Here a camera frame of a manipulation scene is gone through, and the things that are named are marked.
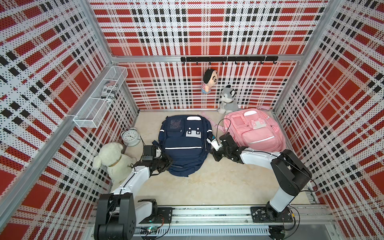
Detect pink school backpack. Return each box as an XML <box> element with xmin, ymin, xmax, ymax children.
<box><xmin>214</xmin><ymin>109</ymin><xmax>287</xmax><ymax>153</ymax></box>

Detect navy blue backpack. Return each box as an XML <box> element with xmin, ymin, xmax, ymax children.
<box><xmin>153</xmin><ymin>115</ymin><xmax>213</xmax><ymax>177</ymax></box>

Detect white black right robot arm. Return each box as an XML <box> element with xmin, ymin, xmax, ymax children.
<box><xmin>207</xmin><ymin>133</ymin><xmax>312</xmax><ymax>223</ymax></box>

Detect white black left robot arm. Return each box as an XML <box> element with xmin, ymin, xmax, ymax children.
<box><xmin>94</xmin><ymin>145</ymin><xmax>173</xmax><ymax>240</ymax></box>

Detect white alarm clock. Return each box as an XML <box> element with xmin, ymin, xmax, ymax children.
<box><xmin>121</xmin><ymin>128</ymin><xmax>141</xmax><ymax>147</ymax></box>

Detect cream teddy bear plush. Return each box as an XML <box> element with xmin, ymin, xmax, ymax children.
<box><xmin>92</xmin><ymin>143</ymin><xmax>137</xmax><ymax>184</ymax></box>

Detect grey white husky plush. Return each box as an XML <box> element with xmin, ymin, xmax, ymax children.
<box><xmin>218</xmin><ymin>85</ymin><xmax>239</xmax><ymax>115</ymax></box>

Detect green circuit board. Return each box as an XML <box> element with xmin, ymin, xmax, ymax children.
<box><xmin>135</xmin><ymin>226</ymin><xmax>159</xmax><ymax>235</ymax></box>

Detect cartoon boy doll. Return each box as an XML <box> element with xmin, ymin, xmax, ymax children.
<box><xmin>202</xmin><ymin>69</ymin><xmax>219</xmax><ymax>94</ymax></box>

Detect striped can on shelf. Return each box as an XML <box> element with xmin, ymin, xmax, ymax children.
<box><xmin>101</xmin><ymin>81</ymin><xmax>118</xmax><ymax>102</ymax></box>

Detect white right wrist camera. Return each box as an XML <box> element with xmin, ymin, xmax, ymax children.
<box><xmin>207</xmin><ymin>135</ymin><xmax>222</xmax><ymax>151</ymax></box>

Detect white wire mesh shelf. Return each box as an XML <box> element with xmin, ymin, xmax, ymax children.
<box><xmin>74</xmin><ymin>66</ymin><xmax>128</xmax><ymax>129</ymax></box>

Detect black wall hook rail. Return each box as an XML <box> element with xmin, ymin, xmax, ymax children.
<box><xmin>181</xmin><ymin>56</ymin><xmax>279</xmax><ymax>63</ymax></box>

